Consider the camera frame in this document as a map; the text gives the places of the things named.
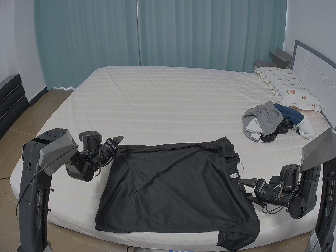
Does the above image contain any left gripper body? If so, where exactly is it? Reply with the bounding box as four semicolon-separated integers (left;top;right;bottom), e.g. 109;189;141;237
100;138;119;158

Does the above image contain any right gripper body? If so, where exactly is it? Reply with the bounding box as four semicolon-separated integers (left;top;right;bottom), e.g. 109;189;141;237
253;179;279;205

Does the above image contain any black T-shirt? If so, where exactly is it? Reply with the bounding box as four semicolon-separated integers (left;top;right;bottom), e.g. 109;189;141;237
94;137;261;252

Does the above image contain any bed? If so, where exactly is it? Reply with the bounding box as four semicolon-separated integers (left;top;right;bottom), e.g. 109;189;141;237
10;40;336;247

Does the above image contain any pile of clothes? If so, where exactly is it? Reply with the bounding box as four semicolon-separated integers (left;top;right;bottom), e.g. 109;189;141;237
242;101;315;143

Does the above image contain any white printed pillow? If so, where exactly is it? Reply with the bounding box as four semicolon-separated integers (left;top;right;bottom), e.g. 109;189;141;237
253;67;323;112

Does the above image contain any black chest of drawers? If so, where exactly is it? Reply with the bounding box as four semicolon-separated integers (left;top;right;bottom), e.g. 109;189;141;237
0;74;29;140

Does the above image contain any blue-green curtain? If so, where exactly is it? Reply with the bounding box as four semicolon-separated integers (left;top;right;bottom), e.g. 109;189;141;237
138;0;288;71
34;0;142;90

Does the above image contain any grey bedside table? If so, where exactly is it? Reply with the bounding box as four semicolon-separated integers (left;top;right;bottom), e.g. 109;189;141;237
254;47;292;69

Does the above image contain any black cable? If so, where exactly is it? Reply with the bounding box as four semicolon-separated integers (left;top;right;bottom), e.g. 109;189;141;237
16;145;79;217

